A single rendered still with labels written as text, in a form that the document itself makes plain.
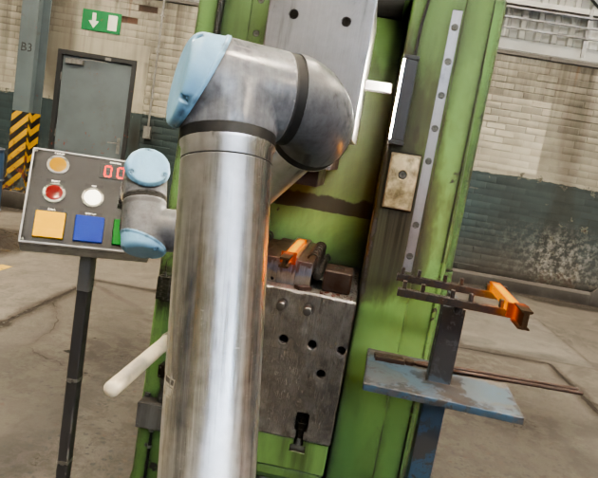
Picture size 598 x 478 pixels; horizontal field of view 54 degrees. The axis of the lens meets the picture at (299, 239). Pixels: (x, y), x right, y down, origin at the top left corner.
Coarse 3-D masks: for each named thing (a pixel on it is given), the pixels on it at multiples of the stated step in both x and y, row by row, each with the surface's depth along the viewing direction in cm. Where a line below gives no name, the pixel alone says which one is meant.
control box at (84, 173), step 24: (48, 168) 161; (72, 168) 164; (96, 168) 166; (72, 192) 161; (120, 192) 166; (24, 216) 155; (72, 216) 159; (96, 216) 161; (120, 216) 164; (24, 240) 153; (48, 240) 155; (72, 240) 158
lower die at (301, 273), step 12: (276, 240) 214; (288, 240) 212; (276, 252) 182; (300, 252) 183; (276, 264) 175; (300, 264) 174; (312, 264) 174; (276, 276) 175; (288, 276) 175; (300, 276) 174
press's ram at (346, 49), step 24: (288, 0) 165; (312, 0) 164; (336, 0) 163; (360, 0) 163; (288, 24) 166; (312, 24) 165; (336, 24) 164; (360, 24) 164; (288, 48) 167; (312, 48) 166; (336, 48) 165; (360, 48) 164; (336, 72) 166; (360, 72) 165; (360, 96) 166; (360, 120) 206
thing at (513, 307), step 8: (496, 288) 158; (504, 288) 160; (496, 296) 156; (504, 296) 148; (512, 296) 150; (504, 304) 146; (512, 304) 137; (520, 304) 135; (512, 312) 138; (520, 312) 132; (528, 312) 129; (512, 320) 136; (520, 320) 131; (528, 320) 129; (520, 328) 130; (528, 328) 130
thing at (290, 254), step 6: (300, 240) 204; (306, 240) 206; (294, 246) 189; (300, 246) 191; (282, 252) 173; (288, 252) 172; (294, 252) 173; (282, 258) 164; (288, 258) 163; (294, 258) 172; (282, 264) 164; (288, 264) 168; (294, 264) 173
